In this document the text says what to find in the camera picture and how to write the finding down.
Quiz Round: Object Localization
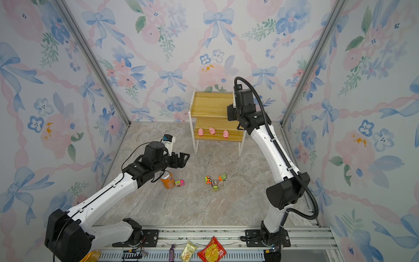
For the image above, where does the pink pig toy front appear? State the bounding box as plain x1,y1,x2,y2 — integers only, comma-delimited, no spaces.
197,128,205,137

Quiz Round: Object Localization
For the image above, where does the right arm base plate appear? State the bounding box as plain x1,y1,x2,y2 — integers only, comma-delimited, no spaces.
240,229,291,248

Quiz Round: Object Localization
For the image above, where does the yellow lidded container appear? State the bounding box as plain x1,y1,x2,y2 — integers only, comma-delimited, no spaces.
80,250,101,262

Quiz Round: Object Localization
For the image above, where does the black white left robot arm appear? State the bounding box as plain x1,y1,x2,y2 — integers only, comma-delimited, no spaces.
45,141,190,262

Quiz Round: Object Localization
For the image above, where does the grey green toy truck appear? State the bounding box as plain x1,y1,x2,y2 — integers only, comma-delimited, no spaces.
211,180,219,192

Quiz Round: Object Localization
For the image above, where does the orange soda can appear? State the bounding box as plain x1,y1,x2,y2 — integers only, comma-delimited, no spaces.
160,170,175,189

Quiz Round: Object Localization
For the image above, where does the aluminium front rail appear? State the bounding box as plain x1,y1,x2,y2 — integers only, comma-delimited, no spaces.
98,226,343,262

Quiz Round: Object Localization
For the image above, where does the pink green toy truck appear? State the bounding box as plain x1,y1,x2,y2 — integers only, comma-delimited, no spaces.
175,180,185,187

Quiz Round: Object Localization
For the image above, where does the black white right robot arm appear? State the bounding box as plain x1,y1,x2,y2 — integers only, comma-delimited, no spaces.
227,85,317,247

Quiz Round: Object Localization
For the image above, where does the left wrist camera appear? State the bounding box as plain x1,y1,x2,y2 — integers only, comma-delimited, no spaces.
162,134,176,156

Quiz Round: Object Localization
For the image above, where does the yellow green snack packet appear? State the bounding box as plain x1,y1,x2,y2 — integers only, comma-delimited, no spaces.
180,241,197,262

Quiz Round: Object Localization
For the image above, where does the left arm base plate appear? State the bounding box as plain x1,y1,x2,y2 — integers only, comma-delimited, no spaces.
112,229,159,248

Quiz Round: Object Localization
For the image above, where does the wooden two-tier shelf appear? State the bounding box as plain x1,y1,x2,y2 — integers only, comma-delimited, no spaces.
188,90,246,156

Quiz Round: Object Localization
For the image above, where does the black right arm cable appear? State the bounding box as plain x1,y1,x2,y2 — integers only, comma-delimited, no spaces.
234,76,320,220

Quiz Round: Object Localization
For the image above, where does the red snack packet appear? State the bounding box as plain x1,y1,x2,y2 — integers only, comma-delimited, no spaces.
197,236,227,262

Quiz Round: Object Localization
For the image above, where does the purple small bottle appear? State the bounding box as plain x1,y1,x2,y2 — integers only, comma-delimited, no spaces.
169,244,176,262

